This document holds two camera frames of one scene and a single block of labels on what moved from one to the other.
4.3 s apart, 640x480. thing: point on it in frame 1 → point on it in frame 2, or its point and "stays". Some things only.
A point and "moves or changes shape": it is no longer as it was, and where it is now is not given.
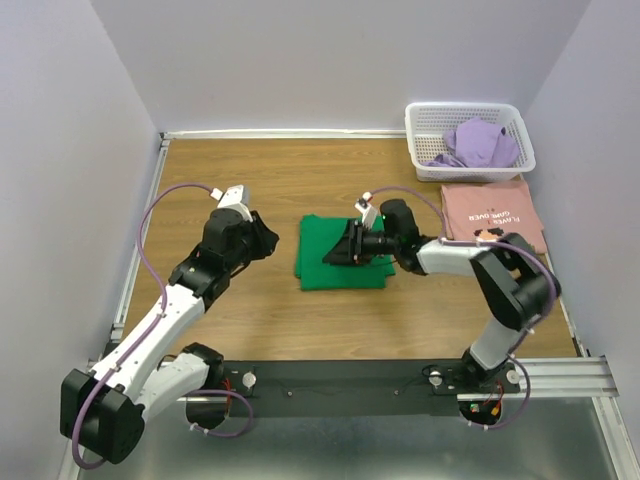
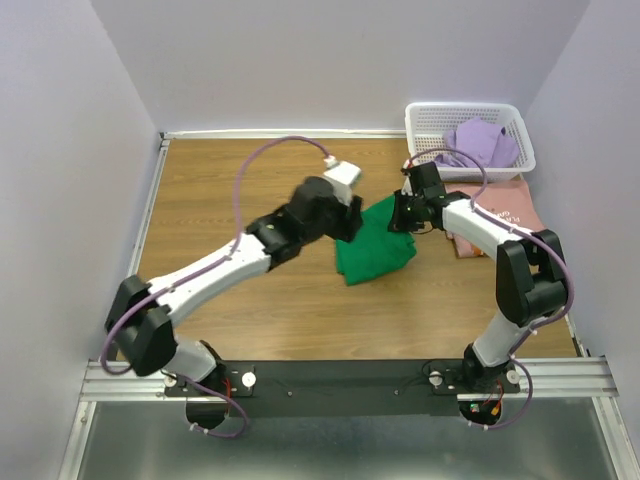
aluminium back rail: [167, 133] stays
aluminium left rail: [119, 320] stays
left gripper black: [266, 238] → [347, 228]
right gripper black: [349, 249] → [398, 223]
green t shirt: [316, 235] moves or changes shape
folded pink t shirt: [486, 210] stays
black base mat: [370, 388] stays
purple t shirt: [477, 143] stays
